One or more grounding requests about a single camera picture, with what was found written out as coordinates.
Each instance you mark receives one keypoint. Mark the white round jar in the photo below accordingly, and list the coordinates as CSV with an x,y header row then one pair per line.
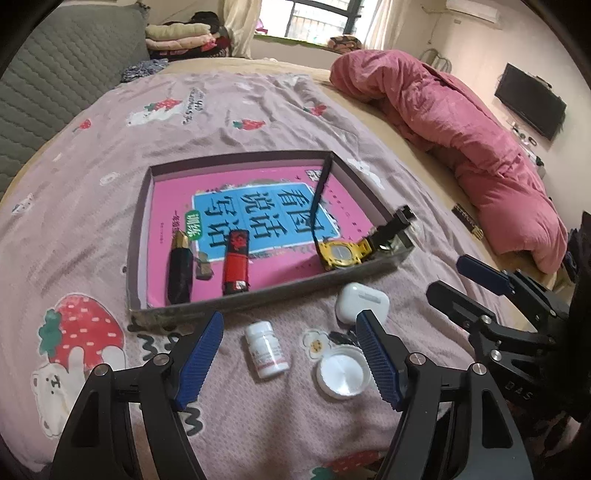
x,y
344,376

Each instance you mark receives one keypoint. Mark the wall-mounted black television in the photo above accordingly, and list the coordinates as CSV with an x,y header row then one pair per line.
x,y
531,99

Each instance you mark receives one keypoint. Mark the pink and blue book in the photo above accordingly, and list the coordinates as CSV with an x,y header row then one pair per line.
x,y
277,277

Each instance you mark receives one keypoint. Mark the white pill bottle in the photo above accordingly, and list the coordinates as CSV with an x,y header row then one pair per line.
x,y
268,353

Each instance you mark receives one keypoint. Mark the white air conditioner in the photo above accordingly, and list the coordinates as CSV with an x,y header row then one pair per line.
x,y
473,9

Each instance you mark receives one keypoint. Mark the stack of folded blankets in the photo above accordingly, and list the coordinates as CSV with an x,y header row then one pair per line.
x,y
178,39

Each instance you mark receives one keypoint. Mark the grey quilted headboard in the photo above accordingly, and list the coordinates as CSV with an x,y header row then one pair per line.
x,y
60,60

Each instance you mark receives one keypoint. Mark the barred window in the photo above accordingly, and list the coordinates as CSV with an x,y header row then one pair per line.
x,y
323,18

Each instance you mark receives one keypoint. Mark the cream curtain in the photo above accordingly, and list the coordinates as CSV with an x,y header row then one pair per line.
x,y
381,21
238,25

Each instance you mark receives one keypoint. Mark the black and gold lipstick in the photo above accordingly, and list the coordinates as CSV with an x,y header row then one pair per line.
x,y
180,277

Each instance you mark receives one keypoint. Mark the white earbuds case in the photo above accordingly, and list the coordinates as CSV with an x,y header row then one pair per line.
x,y
362,302

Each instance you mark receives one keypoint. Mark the blue patterned cloth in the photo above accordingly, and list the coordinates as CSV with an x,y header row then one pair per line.
x,y
138,70

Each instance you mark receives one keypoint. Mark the black gold fabric label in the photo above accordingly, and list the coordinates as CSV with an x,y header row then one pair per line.
x,y
468,220

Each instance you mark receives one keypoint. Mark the shallow grey cardboard tray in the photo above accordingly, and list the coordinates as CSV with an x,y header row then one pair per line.
x,y
138,258

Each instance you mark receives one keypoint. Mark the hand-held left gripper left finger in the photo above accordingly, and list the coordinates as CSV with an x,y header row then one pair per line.
x,y
198,364

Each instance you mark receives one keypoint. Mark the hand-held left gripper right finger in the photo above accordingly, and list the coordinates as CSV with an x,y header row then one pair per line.
x,y
376,364

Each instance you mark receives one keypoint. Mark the small grey metal object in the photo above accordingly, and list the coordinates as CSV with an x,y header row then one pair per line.
x,y
203,270

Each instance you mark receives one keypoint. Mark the red lighter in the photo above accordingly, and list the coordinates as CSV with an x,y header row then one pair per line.
x,y
235,267

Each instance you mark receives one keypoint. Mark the dark floral cushion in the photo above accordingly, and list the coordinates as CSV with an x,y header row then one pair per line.
x,y
344,42

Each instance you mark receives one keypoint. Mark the black clothing pile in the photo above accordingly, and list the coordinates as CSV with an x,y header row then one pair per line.
x,y
205,18

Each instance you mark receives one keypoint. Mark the small black object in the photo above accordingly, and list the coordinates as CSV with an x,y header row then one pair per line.
x,y
340,338

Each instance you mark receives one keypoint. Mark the purple printed blanket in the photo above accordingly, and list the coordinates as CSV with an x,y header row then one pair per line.
x,y
92,184

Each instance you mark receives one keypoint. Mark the pink duvet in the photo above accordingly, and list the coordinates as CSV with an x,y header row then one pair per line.
x,y
438,120

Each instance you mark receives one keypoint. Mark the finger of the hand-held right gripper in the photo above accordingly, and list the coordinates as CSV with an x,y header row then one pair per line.
x,y
482,274
461,304

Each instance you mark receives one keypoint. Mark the metal chair back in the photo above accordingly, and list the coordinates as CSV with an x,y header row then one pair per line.
x,y
436,57

